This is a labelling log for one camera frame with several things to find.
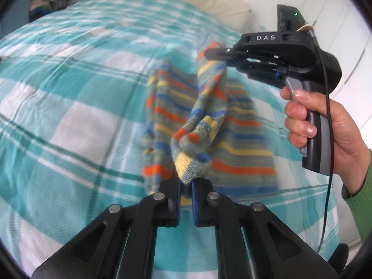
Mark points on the person's right forearm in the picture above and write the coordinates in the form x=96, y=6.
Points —
x=363, y=209

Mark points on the black rounded object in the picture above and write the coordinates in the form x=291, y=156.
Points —
x=338, y=254

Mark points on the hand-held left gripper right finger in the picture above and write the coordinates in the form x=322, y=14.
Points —
x=196, y=206

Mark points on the striped knit sweater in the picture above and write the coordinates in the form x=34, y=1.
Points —
x=232, y=151

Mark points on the teal plaid blanket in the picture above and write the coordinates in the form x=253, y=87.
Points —
x=72, y=93

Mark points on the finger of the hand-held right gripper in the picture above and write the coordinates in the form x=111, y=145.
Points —
x=258, y=71
x=218, y=53

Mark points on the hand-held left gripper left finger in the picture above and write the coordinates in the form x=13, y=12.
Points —
x=171, y=200

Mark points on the person's right hand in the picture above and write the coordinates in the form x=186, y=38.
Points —
x=348, y=145

